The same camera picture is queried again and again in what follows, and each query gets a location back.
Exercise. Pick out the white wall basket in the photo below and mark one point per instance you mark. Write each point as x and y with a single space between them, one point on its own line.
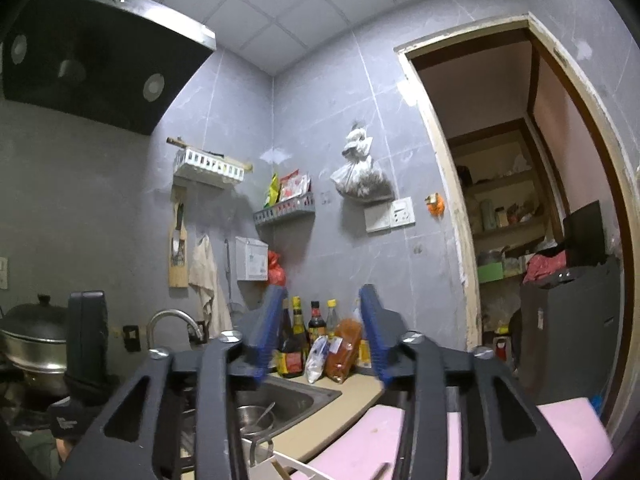
218 170

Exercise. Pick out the white wall box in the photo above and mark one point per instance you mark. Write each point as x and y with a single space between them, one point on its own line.
251 259

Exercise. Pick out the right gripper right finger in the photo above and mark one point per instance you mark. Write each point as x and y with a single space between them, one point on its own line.
465 414

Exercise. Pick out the steel pot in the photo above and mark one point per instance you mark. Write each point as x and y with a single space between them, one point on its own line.
33 338

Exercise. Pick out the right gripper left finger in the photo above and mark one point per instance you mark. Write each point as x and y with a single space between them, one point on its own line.
137 435

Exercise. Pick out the dark sauce bottle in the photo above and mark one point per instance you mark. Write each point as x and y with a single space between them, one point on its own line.
290 356

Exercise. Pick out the white wall switch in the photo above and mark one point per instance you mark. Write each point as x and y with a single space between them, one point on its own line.
389 215

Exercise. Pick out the black monitor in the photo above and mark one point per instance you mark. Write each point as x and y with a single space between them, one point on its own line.
584 239

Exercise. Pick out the grey wall shelf basket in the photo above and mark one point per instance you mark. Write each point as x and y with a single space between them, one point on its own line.
287 210

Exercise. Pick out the oil jug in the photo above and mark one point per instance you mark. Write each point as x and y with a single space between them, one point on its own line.
364 353

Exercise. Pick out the hanging beige towel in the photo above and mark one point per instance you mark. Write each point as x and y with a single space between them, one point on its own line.
203 277

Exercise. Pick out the black range hood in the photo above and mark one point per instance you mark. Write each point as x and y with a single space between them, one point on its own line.
120 62

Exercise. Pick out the steel faucet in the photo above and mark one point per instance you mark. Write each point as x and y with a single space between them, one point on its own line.
174 330

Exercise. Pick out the dark grey cabinet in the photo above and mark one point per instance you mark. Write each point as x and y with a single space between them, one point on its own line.
570 323

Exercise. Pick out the red cloth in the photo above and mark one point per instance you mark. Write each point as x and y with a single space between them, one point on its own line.
541 266

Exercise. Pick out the hanging plastic bag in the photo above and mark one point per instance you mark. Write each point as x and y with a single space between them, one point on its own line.
360 178

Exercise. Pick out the pink floral table cloth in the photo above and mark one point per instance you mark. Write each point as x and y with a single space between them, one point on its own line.
373 441

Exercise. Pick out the steel sink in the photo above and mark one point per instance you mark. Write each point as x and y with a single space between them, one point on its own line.
277 405

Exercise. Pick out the orange snack bag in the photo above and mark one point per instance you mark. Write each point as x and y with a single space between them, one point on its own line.
343 350

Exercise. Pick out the red plastic bag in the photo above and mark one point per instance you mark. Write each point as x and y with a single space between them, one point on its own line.
276 274

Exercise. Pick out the white plastic utensil holder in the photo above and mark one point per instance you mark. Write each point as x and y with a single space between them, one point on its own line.
280 466

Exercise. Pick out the wooden storage shelf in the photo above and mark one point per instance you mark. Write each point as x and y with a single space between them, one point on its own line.
509 195

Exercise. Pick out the orange wall hook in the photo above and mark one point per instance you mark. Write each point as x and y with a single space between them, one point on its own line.
435 204

